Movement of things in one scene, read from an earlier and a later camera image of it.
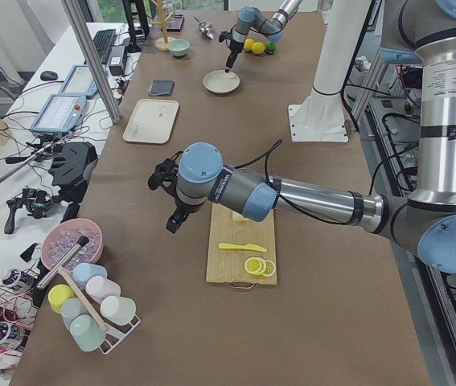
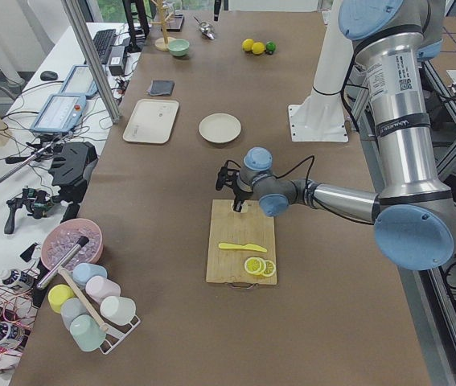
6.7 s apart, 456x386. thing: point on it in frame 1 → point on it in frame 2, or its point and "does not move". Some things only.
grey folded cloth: x=162 y=88 does not move
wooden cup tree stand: x=162 y=43 does not move
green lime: x=271 y=46 does not move
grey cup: x=72 y=309 does not move
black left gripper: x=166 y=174 → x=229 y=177
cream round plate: x=219 y=81 → x=219 y=128
